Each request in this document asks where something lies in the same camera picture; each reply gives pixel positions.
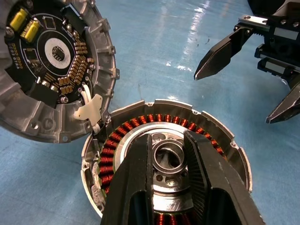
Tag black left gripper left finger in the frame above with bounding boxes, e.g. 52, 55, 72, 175
100, 133, 155, 225

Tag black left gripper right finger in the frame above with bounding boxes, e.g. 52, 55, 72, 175
183, 130, 268, 225

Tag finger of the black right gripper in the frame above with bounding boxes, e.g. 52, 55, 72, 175
265, 82, 300, 124
194, 26, 255, 82

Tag round motor rotor disc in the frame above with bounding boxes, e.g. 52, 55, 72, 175
0, 0, 120, 144

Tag silver motor housing copper windings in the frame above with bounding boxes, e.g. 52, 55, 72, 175
81, 98, 253, 225

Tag blue plastic table cover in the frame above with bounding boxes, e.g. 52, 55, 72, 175
0, 0, 300, 225

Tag white plastic wire clip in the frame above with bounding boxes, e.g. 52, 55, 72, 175
74, 84, 104, 132

